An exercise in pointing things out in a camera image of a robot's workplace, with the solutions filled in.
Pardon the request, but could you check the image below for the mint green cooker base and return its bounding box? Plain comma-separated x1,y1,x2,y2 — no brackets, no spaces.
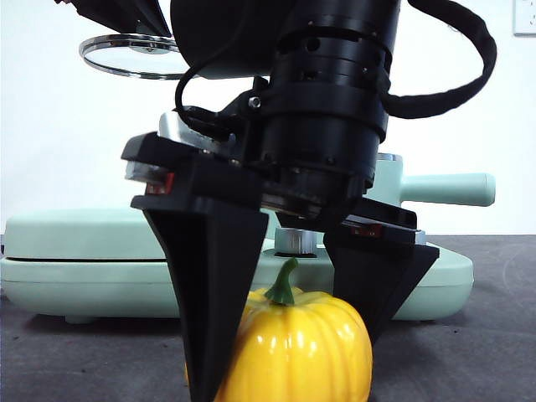
0,234,476,326

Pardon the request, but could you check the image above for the silver control knob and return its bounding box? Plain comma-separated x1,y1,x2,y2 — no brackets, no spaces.
274,228,326,257

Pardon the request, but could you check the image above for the glass lid with green knob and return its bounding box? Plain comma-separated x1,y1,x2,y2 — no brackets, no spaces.
78,33,194,80

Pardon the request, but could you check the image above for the yellow pumpkin with green stem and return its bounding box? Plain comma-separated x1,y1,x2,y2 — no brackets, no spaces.
183,257,374,402

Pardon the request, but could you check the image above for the white wall socket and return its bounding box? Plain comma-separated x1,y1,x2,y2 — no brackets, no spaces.
513,0,536,37

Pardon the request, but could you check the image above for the green griddle cover, silver handle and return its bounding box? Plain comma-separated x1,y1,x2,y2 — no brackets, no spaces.
3,208,168,263

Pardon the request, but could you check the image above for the pale grey camera box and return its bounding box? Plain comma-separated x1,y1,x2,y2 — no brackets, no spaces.
157,111,238,154

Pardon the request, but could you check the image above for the mint green steamer pot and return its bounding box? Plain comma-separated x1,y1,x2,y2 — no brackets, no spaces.
368,152,497,209

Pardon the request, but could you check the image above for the black sleeved arm cable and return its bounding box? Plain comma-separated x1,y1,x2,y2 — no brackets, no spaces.
379,0,499,121

